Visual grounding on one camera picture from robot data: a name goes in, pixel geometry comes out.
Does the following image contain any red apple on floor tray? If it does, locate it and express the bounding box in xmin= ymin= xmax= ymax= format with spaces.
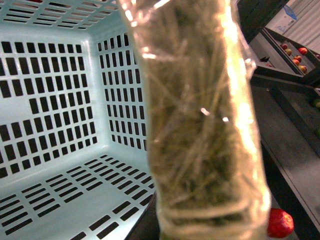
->
xmin=267 ymin=208 xmax=295 ymax=239

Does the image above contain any light blue plastic basket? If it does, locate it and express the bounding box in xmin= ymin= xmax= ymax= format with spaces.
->
xmin=0 ymin=0 xmax=154 ymax=240

